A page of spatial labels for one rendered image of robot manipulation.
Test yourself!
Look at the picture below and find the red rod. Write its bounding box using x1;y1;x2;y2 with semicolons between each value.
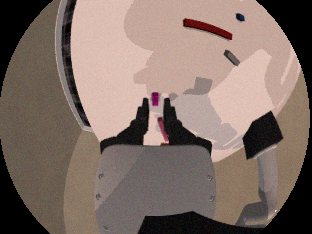
183;18;232;40

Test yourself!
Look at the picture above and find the pink rod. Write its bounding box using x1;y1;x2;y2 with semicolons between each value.
157;117;169;142

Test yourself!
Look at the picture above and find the grey rod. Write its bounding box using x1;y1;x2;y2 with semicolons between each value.
223;50;240;67

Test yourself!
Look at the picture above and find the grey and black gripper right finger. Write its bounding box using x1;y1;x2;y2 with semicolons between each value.
163;98;212;156

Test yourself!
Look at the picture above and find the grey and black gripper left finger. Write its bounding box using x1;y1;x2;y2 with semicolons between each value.
100;98;149;154

